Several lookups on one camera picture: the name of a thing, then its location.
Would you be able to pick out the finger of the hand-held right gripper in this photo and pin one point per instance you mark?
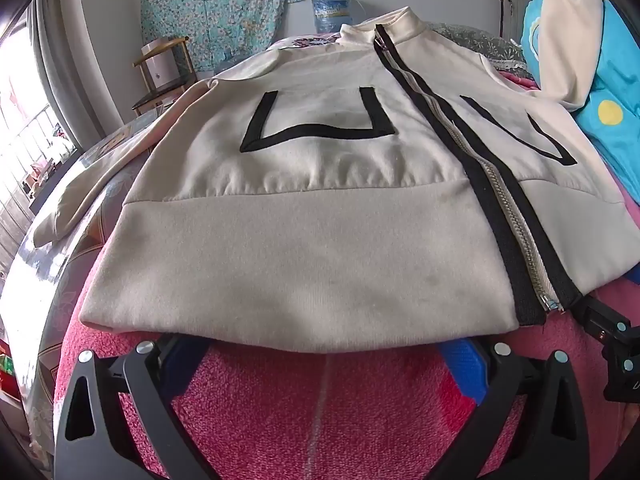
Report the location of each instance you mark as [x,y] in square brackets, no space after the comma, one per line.
[597,315]

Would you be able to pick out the white box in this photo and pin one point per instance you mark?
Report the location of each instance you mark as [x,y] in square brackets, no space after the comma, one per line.
[160,67]

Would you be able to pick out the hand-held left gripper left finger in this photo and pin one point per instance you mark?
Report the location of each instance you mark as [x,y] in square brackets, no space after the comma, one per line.
[182,365]

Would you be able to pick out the wooden chair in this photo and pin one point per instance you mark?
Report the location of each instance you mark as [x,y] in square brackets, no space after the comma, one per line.
[160,92]

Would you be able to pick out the grey floral pillow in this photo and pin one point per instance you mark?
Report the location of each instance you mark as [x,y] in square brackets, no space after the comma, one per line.
[480,42]

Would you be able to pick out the cream zip jacket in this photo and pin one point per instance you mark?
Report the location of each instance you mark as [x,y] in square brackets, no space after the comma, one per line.
[300,235]

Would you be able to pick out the grey curtain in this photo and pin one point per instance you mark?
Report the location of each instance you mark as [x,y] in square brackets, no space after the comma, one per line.
[65,75]

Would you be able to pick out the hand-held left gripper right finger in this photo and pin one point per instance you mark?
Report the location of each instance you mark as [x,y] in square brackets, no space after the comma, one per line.
[470,370]

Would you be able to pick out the balcony railing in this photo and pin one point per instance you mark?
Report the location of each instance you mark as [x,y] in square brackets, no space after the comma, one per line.
[30,135]

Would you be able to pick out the blue water jug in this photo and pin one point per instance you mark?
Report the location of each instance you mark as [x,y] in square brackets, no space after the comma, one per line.
[332,12]

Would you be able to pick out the red green carton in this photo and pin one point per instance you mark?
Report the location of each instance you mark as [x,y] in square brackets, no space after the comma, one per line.
[7,365]

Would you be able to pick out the pink fleece blanket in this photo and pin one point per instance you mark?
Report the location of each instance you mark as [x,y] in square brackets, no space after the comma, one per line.
[310,410]

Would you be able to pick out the blue cartoon quilt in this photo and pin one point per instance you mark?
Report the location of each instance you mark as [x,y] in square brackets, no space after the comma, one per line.
[615,75]

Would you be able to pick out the teal floral hanging cloth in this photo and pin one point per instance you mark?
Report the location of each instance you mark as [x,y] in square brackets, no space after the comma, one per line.
[215,10]

